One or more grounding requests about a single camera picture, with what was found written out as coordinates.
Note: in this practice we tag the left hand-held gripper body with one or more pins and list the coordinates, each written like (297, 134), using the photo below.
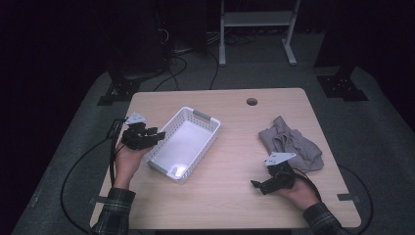
(138, 138)

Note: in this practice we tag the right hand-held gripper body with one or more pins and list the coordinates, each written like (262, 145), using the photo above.
(282, 179)

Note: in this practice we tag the white plastic basket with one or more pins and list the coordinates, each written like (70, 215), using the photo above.
(182, 143)

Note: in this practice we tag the grey shirt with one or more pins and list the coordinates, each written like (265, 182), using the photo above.
(303, 150)

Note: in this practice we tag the person's right hand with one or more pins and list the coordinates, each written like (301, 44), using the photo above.
(301, 196)

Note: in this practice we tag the person's left hand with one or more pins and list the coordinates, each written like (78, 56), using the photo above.
(127, 166)

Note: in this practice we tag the black stand base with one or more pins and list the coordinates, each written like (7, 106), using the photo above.
(120, 88)
(341, 86)

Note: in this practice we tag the grey tape strip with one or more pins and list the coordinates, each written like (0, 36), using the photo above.
(96, 199)
(348, 197)

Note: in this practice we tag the white metal stand frame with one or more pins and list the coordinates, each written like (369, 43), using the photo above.
(257, 18)

